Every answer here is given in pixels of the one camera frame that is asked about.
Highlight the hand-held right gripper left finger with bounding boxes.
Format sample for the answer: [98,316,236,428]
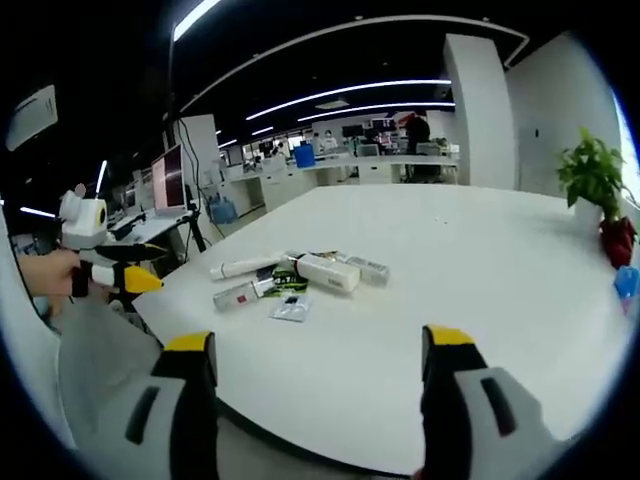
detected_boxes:
[92,330,219,480]

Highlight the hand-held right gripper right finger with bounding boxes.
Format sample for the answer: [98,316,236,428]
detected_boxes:
[420,324,567,480]

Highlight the silver red-ended packet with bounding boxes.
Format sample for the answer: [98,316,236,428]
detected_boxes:
[213,280,275,313]

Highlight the white skincare tube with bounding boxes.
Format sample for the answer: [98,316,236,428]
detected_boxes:
[209,253,282,282]

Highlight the grey skincare sachet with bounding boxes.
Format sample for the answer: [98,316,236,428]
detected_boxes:
[268,292,314,324]

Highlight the green black skincare sachet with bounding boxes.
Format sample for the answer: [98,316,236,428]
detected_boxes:
[268,264,309,297]

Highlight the silver skincare box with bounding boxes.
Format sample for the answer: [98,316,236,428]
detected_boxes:
[344,255,391,288]

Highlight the white rectangular box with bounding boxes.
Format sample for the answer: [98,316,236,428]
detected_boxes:
[293,252,362,297]

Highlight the person's left hand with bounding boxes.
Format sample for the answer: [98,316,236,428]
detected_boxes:
[18,248,82,303]

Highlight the white side desk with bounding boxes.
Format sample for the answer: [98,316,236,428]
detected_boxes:
[106,210,187,242]

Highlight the person's light grey clothing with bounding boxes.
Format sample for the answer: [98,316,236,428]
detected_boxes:
[47,292,166,451]

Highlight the computer monitor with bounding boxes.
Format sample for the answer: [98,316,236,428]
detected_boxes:
[150,143,189,219]

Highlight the blue water jugs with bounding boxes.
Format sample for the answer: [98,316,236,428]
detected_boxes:
[208,198,237,225]

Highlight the ceiling air conditioner unit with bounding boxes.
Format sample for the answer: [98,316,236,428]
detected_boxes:
[4,83,60,153]

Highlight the black stand pole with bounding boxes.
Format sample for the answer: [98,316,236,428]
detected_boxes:
[162,29,209,254]

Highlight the blue plastic object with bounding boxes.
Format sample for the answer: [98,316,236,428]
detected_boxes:
[613,265,640,317]

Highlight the row of white office desks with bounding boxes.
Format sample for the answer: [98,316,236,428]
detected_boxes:
[218,152,460,214]

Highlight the red object by plant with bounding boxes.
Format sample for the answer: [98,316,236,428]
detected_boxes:
[599,214,639,270]

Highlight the green plant in white pot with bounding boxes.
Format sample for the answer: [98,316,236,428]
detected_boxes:
[556,126,627,232]

